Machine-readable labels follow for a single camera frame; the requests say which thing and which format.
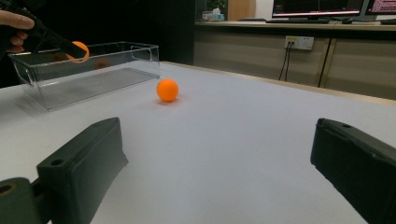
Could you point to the clear plastic box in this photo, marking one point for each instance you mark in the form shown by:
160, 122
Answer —
93, 84

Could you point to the black curtain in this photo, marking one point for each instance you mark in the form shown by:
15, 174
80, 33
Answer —
124, 25

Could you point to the wooden door panel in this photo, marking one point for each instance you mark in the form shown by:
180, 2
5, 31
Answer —
241, 9

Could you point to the beige office counter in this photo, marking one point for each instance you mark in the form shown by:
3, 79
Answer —
243, 49

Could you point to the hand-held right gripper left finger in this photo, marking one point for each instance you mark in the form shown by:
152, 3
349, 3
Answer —
77, 174

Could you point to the green plant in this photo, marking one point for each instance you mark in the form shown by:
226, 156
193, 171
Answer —
216, 3

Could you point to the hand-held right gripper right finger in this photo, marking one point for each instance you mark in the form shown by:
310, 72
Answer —
361, 168

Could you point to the black keyboard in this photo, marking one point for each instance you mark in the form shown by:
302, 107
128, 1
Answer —
389, 22
295, 21

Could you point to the black computer mouse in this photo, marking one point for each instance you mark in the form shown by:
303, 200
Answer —
346, 21

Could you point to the computer monitor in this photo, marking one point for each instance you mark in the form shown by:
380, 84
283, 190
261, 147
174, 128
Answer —
383, 6
317, 6

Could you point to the teal tissue box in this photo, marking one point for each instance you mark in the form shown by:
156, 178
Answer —
214, 17

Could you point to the white wall socket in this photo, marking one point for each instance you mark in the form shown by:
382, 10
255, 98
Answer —
303, 42

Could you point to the orange table tennis ball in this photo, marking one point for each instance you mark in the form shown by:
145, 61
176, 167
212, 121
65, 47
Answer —
167, 90
81, 46

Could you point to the white topped wooden table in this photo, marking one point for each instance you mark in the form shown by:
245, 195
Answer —
280, 82

